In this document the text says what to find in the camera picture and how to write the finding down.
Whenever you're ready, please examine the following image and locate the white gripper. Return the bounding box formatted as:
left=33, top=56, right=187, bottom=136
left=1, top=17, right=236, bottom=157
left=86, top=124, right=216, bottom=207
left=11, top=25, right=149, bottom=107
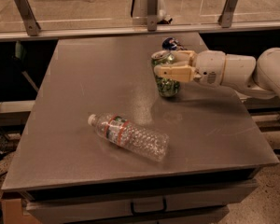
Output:
left=154, top=50, right=226, bottom=86

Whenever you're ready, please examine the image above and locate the green soda can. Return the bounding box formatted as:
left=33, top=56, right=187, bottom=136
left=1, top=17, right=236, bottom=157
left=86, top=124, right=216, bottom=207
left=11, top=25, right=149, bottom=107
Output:
left=151, top=50, right=180, bottom=98

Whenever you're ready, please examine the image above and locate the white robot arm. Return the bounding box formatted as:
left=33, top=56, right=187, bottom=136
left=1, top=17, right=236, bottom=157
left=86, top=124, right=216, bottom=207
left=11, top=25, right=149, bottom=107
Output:
left=152, top=48, right=280, bottom=99

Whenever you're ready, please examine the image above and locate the blue soda can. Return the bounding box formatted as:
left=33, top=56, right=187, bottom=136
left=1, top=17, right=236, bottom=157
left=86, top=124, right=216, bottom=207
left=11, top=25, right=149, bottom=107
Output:
left=162, top=37, right=186, bottom=50

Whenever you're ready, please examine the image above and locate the clear plastic water bottle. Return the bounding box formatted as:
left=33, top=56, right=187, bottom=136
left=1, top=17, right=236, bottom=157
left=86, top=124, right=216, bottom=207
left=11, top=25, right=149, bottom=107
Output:
left=88, top=113, right=169, bottom=161

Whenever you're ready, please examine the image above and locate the right metal rail bracket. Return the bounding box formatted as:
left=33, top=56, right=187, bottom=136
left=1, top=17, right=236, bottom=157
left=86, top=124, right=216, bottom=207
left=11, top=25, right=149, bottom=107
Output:
left=218, top=0, right=238, bottom=28

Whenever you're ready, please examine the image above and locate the metal rail bracket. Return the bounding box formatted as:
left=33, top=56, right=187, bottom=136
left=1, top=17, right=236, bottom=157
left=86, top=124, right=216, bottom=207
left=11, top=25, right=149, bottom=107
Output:
left=218, top=0, right=238, bottom=28
left=14, top=0, right=40, bottom=36
left=147, top=0, right=158, bottom=32

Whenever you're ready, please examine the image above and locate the middle metal rail bracket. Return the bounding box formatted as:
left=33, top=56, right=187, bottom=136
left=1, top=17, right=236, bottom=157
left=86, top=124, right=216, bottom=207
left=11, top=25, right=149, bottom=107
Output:
left=147, top=0, right=158, bottom=32

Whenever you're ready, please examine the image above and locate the horizontal metal rail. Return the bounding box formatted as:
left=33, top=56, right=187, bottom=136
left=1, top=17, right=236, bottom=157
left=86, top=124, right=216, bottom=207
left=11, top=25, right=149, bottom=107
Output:
left=0, top=21, right=280, bottom=42

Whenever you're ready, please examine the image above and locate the left metal rail bracket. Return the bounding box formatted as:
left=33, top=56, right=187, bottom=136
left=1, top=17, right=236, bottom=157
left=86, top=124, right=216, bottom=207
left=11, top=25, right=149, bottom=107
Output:
left=14, top=0, right=40, bottom=36

